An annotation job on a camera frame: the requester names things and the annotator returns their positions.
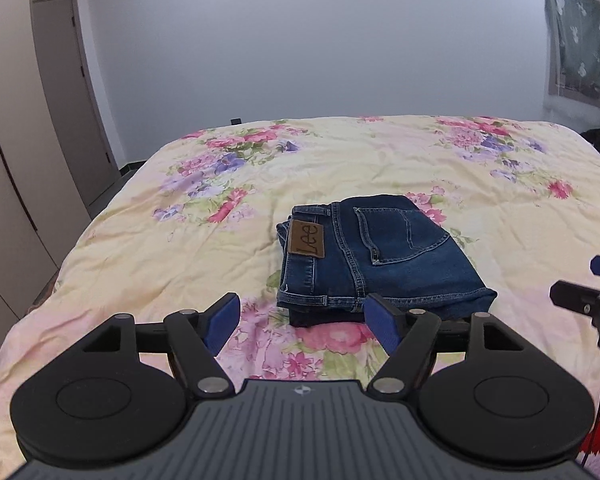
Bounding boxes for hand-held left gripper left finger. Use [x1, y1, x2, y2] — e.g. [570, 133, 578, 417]
[77, 292, 241, 399]

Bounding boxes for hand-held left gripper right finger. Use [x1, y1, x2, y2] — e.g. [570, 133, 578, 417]
[364, 293, 526, 399]

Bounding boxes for blue denim pants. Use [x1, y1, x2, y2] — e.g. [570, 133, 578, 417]
[275, 195, 498, 329]

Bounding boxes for yellow floral blanket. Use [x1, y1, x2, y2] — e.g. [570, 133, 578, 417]
[0, 116, 600, 466]

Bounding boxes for green printed hanging cloth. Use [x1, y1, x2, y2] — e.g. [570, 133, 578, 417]
[541, 0, 600, 110]

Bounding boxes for beige wardrobe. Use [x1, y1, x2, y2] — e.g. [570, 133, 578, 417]
[0, 0, 92, 323]

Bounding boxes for grey-brown door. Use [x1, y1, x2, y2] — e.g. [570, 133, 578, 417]
[30, 0, 124, 211]

